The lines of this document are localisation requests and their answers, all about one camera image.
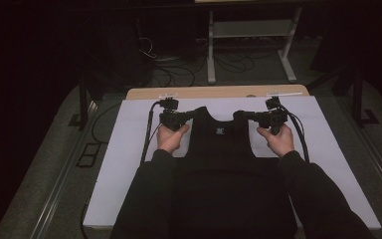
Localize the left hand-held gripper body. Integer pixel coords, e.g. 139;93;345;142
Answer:
158;97;189;131

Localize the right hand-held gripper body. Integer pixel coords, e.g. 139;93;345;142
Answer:
257;96;288;135

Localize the black tank top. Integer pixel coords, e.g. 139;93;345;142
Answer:
170;106;299;239

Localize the person's left hand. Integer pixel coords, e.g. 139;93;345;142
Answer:
156;122;191;154

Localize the person's right hand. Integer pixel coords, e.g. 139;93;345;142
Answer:
257;123;295;159

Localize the long clear tape strip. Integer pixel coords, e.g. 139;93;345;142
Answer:
266;92;303;99

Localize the black floor stand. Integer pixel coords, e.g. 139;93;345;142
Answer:
68;75;101;131
311;65;381;127

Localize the white table cover sheet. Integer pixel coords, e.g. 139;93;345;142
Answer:
83;96;382;231

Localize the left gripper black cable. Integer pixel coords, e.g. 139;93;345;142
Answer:
140;101;162;165

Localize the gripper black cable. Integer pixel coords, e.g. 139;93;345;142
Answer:
140;101;162;165
278;102;310;163

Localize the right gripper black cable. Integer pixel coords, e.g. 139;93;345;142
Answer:
278;102;310;163

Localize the tangle of black floor cables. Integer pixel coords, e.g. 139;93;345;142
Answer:
138;36;257;89

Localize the white table frame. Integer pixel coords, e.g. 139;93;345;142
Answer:
206;6;303;85

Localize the thin black floor cable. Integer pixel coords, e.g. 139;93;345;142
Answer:
91;103;122;145

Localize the black floor socket frame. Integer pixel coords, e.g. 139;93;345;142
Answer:
76;142;102;169

